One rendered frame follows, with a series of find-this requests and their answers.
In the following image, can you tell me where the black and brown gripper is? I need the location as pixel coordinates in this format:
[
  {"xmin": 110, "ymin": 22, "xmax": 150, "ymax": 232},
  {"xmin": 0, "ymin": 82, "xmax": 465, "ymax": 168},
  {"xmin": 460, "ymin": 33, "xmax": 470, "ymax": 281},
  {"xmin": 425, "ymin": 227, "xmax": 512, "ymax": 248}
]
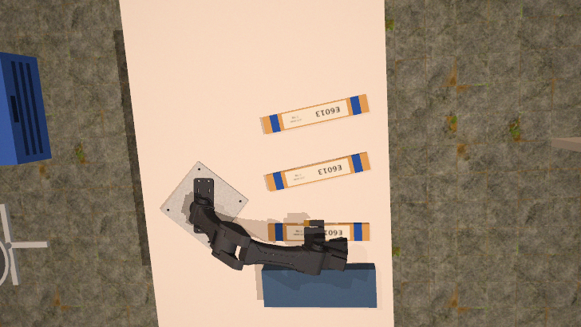
[{"xmin": 303, "ymin": 219, "xmax": 325, "ymax": 245}]

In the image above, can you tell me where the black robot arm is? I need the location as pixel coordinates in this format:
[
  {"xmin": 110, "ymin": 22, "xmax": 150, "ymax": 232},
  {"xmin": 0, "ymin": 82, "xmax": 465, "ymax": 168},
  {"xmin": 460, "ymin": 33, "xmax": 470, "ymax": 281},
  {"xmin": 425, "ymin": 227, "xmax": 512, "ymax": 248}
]
[{"xmin": 188, "ymin": 178, "xmax": 348, "ymax": 275}]

